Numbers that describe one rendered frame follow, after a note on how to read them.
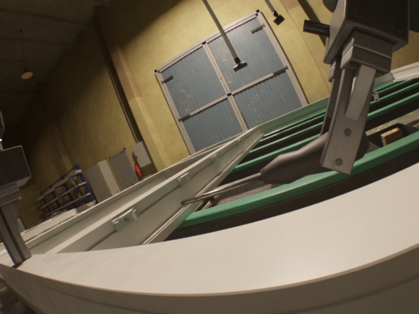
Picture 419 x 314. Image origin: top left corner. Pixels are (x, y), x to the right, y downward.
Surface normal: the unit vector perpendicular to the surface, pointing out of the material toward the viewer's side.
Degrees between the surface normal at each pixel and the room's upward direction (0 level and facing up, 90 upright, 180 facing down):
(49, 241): 90
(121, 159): 90
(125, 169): 90
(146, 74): 90
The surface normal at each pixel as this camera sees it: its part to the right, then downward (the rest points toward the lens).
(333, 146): -0.37, 0.20
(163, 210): 0.84, -0.34
